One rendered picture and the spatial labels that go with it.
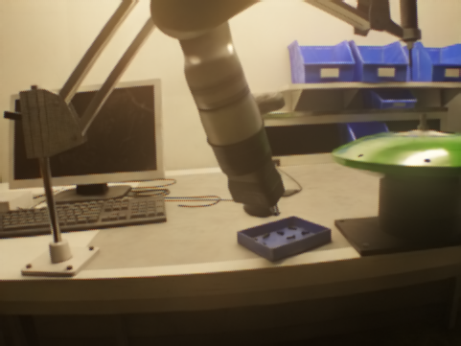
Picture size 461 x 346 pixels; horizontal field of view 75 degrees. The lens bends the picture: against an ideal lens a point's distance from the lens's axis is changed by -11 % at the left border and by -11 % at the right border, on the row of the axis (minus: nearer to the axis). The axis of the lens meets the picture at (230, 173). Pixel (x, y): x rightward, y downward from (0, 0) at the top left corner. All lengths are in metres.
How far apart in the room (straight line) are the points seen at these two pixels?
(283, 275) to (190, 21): 0.36
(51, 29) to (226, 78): 1.28
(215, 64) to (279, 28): 1.11
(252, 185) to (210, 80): 0.16
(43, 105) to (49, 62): 1.05
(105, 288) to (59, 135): 0.24
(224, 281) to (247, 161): 0.18
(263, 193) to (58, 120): 0.32
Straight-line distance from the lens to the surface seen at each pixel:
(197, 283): 0.51
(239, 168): 0.43
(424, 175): 0.47
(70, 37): 1.56
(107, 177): 1.00
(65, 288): 0.56
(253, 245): 0.55
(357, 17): 0.71
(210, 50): 0.40
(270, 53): 1.45
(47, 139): 0.54
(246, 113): 0.40
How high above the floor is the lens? 1.14
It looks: 11 degrees down
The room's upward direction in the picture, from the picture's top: 4 degrees counter-clockwise
